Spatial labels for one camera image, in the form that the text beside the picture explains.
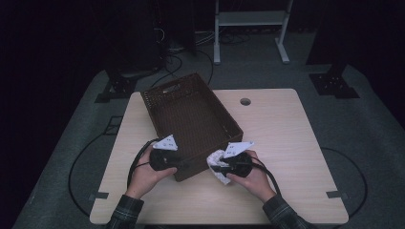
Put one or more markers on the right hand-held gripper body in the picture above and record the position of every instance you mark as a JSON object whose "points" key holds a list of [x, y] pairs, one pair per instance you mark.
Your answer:
{"points": [[238, 165]]}

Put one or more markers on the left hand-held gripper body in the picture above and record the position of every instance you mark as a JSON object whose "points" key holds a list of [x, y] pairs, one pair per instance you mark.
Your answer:
{"points": [[162, 159]]}

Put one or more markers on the brown woven basket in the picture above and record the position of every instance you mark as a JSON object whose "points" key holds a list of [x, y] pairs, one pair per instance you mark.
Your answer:
{"points": [[191, 117]]}

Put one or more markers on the person's right hand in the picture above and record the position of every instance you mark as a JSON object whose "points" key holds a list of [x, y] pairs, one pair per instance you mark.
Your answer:
{"points": [[256, 184]]}

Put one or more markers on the person's left hand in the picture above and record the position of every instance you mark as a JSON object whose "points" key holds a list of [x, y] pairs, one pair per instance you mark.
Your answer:
{"points": [[144, 178]]}

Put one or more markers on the grey tape strip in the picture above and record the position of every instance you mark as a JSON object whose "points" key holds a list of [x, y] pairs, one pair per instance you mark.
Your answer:
{"points": [[336, 194], [100, 195]]}

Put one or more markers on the black stand base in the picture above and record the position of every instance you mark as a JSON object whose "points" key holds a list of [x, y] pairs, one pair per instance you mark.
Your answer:
{"points": [[119, 87], [332, 84]]}

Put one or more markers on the white metal stand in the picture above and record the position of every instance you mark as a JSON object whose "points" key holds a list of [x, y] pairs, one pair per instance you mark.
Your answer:
{"points": [[250, 18]]}

